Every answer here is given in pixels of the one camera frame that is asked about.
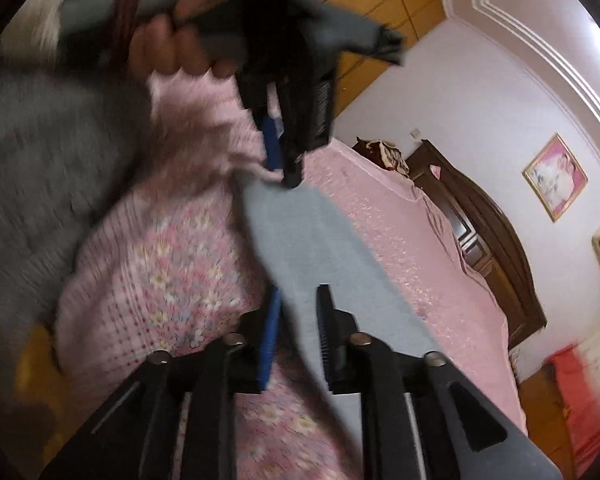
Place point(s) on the dark wooden headboard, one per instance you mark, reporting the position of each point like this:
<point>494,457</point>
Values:
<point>488,241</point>

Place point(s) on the framed wedding photo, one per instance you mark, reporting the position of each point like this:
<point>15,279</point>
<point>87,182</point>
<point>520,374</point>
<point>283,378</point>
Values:
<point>556,177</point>

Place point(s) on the person's hand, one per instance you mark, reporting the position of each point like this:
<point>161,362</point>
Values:
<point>168,44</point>

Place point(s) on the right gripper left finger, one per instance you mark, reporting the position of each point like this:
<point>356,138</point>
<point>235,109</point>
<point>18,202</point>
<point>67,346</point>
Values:
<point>260,330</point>

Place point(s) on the grey sleeve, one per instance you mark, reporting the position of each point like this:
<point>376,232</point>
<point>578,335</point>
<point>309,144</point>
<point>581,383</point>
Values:
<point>69,145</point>

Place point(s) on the clothes pile on nightstand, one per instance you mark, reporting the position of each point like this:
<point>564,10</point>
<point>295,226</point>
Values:
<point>384,154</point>

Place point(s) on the cream and red curtain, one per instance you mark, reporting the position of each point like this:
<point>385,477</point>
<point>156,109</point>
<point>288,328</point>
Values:
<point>577,373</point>

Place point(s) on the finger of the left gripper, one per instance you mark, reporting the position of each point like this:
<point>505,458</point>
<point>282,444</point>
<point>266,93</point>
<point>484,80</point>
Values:
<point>255,99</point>
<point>307,103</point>

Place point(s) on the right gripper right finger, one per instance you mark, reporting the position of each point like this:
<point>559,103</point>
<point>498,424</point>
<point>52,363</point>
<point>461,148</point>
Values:
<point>338,357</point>

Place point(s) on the pink floral bedspread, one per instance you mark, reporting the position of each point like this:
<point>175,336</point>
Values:
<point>169,267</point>

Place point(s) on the pink item on headboard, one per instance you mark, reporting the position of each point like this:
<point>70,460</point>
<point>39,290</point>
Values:
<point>435,171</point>

